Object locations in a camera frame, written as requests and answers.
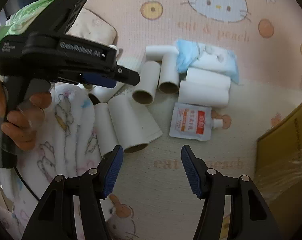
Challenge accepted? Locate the white red spout pouch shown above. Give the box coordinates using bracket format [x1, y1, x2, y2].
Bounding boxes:
[169, 102, 223, 141]

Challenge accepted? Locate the person left hand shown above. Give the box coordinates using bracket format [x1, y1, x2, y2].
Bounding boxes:
[0, 81, 52, 151]

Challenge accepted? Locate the green plastic bag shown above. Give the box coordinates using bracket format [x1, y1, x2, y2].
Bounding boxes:
[0, 0, 54, 41]

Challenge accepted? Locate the pink floral pillow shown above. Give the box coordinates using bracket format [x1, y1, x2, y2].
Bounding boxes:
[66, 8, 117, 46]

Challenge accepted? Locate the brown cardboard box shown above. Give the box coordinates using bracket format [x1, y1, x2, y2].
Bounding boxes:
[254, 103, 302, 239]

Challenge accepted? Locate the pink Hello Kitty bed sheet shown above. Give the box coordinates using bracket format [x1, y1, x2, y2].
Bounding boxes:
[85, 0, 302, 239]

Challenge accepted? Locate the blue white wipes pack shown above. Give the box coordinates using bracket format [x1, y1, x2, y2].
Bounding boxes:
[176, 39, 239, 84]

